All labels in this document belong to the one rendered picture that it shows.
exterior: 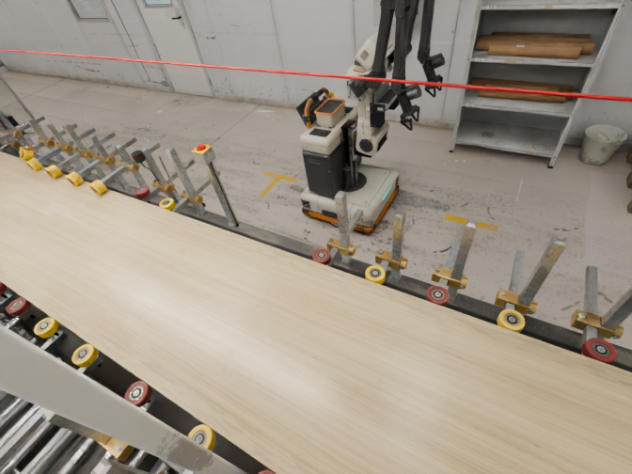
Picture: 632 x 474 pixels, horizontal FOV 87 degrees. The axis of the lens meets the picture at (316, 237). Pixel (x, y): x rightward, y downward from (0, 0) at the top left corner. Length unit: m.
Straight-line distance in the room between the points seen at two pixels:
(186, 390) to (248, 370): 0.22
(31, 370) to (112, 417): 0.18
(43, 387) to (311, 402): 0.79
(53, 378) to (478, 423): 1.02
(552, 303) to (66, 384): 2.50
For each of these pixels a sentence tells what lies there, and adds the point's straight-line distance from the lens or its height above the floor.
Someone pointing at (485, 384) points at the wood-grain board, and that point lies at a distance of 1.23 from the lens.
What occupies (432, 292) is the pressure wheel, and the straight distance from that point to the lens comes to 1.34.
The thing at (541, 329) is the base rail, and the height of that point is 0.70.
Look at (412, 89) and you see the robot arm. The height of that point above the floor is 1.20.
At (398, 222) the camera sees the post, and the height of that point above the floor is 1.09.
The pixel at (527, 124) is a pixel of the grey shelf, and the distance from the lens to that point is 3.99.
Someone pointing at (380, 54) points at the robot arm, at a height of 1.37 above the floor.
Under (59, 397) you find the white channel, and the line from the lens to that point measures 0.59.
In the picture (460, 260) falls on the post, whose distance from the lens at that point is 1.37.
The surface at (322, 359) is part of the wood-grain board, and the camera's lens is 1.21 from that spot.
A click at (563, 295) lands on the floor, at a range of 2.70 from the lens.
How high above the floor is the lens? 2.01
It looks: 46 degrees down
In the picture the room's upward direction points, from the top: 11 degrees counter-clockwise
